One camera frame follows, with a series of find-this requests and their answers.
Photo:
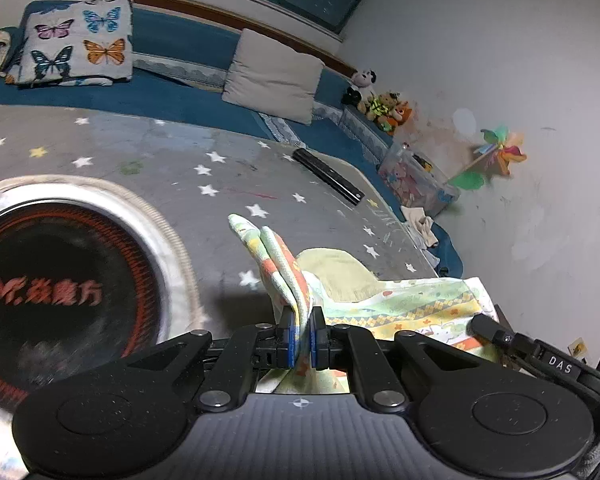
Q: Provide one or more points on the butterfly print pillow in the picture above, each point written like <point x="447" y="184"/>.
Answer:
<point x="85" y="42"/>

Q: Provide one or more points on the yellow plush toy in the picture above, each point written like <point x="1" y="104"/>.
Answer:
<point x="379" y="110"/>

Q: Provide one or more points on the colourful paper pinwheel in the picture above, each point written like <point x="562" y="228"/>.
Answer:
<point x="499" y="149"/>

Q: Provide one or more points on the blue bench sofa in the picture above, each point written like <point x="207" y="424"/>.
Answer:
<point x="179" y="73"/>

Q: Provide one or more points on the black long remote bar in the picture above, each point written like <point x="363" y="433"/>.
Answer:
<point x="330" y="176"/>

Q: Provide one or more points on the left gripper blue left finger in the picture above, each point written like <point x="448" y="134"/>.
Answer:
<point x="277" y="344"/>

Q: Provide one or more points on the folded cloths on bench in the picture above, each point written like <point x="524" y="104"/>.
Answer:
<point x="419" y="225"/>

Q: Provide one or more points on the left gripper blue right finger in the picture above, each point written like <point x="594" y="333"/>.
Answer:
<point x="329" y="348"/>

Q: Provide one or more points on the beige cushion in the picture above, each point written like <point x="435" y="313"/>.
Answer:
<point x="271" y="78"/>

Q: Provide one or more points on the round table induction cooker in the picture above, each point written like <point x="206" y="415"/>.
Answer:
<point x="89" y="273"/>

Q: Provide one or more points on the clear plastic toy box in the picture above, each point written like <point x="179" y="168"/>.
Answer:
<point x="415" y="181"/>

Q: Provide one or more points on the patterned green children's garment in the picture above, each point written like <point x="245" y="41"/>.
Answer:
<point x="348" y="293"/>

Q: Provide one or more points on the panda plush toy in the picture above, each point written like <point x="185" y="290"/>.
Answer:
<point x="361" y="88"/>

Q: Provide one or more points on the orange plush toy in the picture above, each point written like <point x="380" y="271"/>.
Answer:
<point x="395" y="117"/>

